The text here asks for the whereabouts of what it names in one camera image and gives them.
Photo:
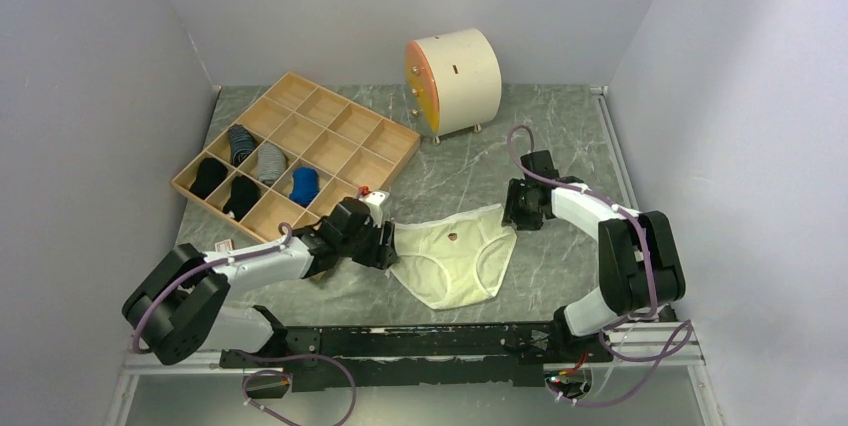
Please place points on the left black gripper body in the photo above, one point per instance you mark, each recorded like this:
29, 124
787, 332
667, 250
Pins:
365, 248

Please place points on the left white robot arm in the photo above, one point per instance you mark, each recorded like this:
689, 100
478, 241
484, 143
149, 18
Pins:
180, 307

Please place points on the wooden compartment tray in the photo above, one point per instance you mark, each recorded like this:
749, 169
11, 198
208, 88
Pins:
348, 145

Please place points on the cream cloth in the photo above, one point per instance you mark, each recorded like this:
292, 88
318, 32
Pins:
457, 261

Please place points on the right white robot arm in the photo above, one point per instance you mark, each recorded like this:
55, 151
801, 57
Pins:
638, 265

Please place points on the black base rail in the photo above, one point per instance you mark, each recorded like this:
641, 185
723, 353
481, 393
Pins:
518, 353

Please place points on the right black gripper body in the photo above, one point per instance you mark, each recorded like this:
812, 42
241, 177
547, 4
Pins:
519, 206

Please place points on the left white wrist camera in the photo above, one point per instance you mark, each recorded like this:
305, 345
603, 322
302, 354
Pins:
376, 201

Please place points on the blue underwear white trim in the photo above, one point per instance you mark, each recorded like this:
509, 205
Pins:
305, 186

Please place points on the cream cylindrical drawer cabinet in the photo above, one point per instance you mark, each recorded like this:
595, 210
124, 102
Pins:
455, 79

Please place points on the grey rolled sock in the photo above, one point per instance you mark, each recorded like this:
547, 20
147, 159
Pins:
271, 163

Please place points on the dark striped rolled sock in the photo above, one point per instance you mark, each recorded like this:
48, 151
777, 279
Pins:
241, 142

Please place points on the black rolled sock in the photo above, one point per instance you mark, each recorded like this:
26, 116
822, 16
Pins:
244, 194
210, 174

